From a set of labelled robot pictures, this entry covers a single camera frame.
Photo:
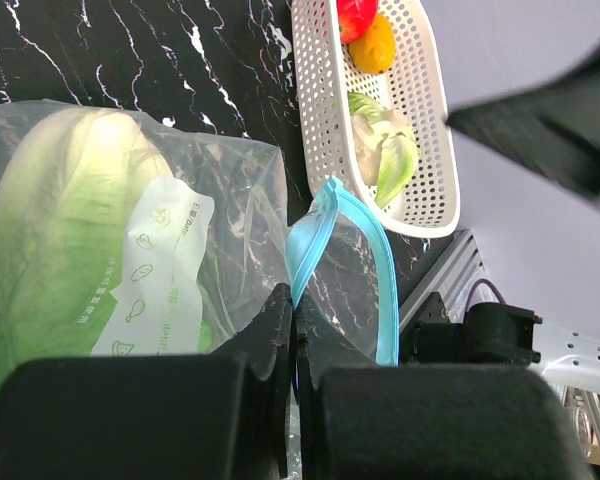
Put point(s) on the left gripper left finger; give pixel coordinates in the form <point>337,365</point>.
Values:
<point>221,415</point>

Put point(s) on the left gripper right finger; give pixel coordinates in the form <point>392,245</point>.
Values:
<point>362,421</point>

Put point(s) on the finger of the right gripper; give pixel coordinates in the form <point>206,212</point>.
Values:
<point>553,130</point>

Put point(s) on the fake white cauliflower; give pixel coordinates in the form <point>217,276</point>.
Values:
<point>385,147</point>

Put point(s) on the fake orange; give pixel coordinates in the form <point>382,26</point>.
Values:
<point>374,52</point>

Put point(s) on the clear zip top bag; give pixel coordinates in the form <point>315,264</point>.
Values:
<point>337,253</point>

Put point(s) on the fake green lettuce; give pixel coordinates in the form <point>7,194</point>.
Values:
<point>100,245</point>

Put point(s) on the fake red apple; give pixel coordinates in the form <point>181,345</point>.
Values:
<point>355,18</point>

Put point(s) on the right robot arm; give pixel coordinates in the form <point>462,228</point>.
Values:
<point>499,333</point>

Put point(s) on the white oval basket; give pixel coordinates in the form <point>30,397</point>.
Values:
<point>429,206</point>

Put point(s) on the black marble pattern mat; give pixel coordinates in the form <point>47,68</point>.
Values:
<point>224,68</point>

